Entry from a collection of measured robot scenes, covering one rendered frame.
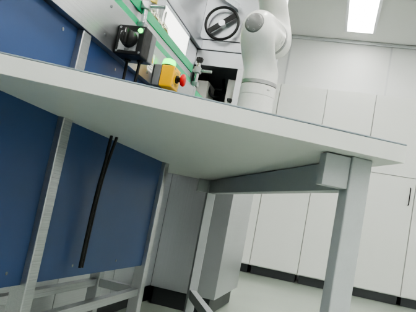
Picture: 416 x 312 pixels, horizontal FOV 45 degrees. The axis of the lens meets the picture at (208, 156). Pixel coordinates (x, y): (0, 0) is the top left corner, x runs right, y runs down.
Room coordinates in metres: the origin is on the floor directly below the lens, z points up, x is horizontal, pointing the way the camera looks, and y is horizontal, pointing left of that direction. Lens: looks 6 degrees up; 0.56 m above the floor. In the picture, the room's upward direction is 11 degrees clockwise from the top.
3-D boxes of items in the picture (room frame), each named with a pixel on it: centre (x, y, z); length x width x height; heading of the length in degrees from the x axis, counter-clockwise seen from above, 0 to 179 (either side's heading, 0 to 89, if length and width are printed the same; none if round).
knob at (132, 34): (1.24, 0.26, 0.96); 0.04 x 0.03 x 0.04; 75
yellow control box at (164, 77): (1.57, 0.18, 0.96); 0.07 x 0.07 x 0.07; 75
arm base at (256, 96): (1.64, -0.12, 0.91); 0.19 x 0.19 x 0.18
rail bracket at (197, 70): (2.00, 0.13, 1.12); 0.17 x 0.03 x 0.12; 75
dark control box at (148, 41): (1.30, 0.25, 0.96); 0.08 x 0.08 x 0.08; 75
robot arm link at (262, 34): (1.61, -0.11, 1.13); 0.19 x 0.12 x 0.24; 150
